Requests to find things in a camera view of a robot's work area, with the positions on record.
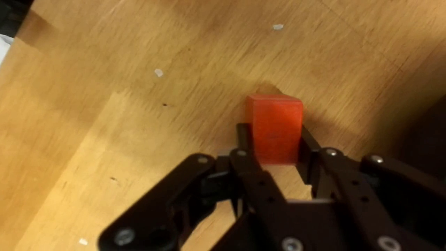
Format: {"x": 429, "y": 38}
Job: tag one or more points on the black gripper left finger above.
{"x": 162, "y": 210}

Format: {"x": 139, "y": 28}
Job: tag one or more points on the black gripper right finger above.
{"x": 391, "y": 210}

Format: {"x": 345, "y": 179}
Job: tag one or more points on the red rectangular toy block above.
{"x": 274, "y": 130}

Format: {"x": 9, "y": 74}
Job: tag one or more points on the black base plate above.
{"x": 12, "y": 14}

